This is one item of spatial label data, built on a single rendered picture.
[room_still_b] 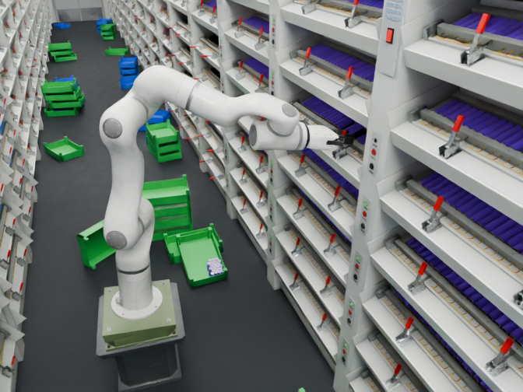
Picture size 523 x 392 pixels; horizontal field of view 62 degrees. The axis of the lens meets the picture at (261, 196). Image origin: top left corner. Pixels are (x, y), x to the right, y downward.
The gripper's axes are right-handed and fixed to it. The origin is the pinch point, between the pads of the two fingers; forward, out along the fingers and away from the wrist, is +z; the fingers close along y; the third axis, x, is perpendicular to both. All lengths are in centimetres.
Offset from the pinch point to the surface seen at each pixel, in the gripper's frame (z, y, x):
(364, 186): -2.4, 18.3, -8.0
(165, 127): -5, -245, -88
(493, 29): 1, 39, 39
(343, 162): -1.0, 4.0, -7.2
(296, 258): 9, -24, -66
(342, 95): -5.6, 0.9, 13.4
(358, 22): -5.9, 0.8, 33.6
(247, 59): 9, -114, -1
